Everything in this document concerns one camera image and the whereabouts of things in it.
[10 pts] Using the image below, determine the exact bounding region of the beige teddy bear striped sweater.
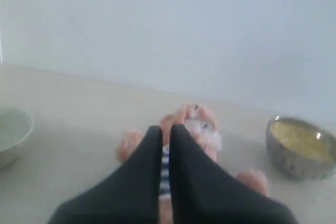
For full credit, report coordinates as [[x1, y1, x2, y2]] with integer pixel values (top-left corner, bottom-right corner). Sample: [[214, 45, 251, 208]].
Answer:
[[116, 104, 269, 223]]

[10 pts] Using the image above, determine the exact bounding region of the steel bowl of yellow grain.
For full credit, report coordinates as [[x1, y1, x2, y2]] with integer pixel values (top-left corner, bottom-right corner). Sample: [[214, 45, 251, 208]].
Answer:
[[265, 115, 335, 180]]

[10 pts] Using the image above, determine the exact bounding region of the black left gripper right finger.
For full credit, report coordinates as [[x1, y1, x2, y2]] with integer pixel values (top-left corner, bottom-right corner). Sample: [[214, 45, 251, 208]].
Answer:
[[169, 124, 297, 224]]

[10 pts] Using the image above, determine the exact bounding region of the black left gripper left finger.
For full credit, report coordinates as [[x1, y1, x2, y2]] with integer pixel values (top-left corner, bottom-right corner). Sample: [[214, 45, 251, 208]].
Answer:
[[49, 126, 162, 224]]

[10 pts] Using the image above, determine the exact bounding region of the white ceramic bowl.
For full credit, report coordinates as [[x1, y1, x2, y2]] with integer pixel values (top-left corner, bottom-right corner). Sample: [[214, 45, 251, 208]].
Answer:
[[1, 106, 35, 169]]

